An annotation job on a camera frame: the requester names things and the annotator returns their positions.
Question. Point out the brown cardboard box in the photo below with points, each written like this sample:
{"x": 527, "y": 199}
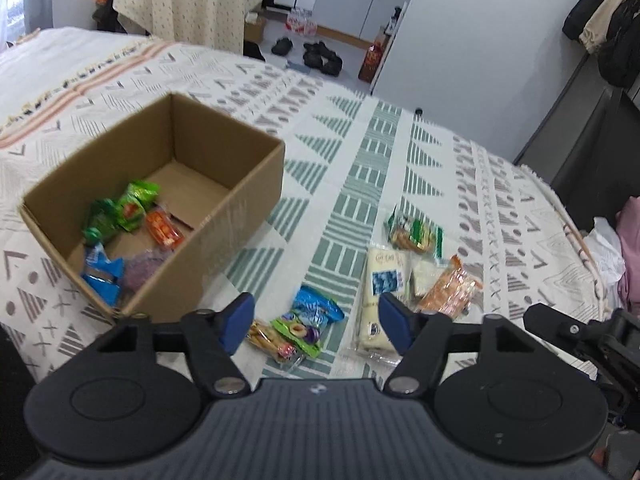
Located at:
{"x": 219, "y": 180}

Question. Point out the green fruit snack packet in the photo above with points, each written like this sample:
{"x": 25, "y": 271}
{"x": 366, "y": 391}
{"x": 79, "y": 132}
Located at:
{"x": 300, "y": 330}

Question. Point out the dark green snack packet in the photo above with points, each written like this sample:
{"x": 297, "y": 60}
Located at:
{"x": 101, "y": 223}

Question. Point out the blueberry cake package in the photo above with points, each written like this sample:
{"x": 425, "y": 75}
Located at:
{"x": 387, "y": 272}

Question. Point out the blue candy packet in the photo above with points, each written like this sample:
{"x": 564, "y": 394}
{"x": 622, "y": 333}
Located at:
{"x": 315, "y": 309}

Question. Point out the red oil bottle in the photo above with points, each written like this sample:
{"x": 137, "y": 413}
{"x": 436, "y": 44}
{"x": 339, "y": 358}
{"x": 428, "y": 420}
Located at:
{"x": 370, "y": 63}

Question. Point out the white sandwich bread package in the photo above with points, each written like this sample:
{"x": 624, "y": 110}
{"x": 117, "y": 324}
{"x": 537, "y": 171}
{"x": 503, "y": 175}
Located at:
{"x": 424, "y": 275}

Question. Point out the orange cracker packet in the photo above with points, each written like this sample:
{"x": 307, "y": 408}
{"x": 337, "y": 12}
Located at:
{"x": 452, "y": 292}

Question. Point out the white kitchen cabinet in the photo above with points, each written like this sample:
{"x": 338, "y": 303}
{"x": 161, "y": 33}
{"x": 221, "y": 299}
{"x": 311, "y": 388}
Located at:
{"x": 360, "y": 19}

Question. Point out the green cookie packet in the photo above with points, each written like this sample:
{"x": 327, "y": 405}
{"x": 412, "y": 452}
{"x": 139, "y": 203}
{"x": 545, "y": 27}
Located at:
{"x": 414, "y": 233}

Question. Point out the purple round snack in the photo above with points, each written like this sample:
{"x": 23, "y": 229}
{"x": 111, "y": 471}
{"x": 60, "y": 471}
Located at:
{"x": 140, "y": 268}

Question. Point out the black shoes pile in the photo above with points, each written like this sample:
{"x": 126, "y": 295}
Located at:
{"x": 319, "y": 57}

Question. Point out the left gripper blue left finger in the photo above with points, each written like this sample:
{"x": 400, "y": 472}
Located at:
{"x": 212, "y": 338}

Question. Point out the black shoe single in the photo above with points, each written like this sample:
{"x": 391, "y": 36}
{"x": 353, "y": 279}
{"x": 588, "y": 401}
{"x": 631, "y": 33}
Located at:
{"x": 282, "y": 47}

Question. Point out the light green snack packet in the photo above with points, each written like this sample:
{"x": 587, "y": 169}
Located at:
{"x": 132, "y": 206}

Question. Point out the water bottle pack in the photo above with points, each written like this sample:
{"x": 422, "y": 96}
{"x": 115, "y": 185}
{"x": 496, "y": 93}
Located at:
{"x": 301, "y": 22}

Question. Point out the patterned bed blanket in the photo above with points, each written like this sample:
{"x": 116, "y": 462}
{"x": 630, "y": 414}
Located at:
{"x": 350, "y": 160}

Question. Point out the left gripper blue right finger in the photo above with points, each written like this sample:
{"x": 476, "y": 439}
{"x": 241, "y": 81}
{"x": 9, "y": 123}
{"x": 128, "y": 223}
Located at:
{"x": 421, "y": 340}

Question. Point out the biscuit stick packet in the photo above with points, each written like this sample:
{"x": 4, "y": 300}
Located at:
{"x": 265, "y": 338}

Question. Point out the orange snack packet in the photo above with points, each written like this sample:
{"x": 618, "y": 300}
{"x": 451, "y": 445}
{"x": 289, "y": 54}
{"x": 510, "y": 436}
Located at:
{"x": 162, "y": 230}

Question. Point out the pink cloth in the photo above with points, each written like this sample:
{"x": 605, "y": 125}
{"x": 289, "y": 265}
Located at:
{"x": 628, "y": 231}

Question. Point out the hanging dark clothes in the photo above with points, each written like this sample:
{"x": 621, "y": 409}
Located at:
{"x": 609, "y": 31}

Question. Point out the blue snack packet in box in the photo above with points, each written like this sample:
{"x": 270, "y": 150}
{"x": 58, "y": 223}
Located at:
{"x": 103, "y": 275}

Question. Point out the small cardboard floor box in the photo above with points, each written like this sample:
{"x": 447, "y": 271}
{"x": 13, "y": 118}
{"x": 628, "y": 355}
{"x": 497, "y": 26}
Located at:
{"x": 254, "y": 27}

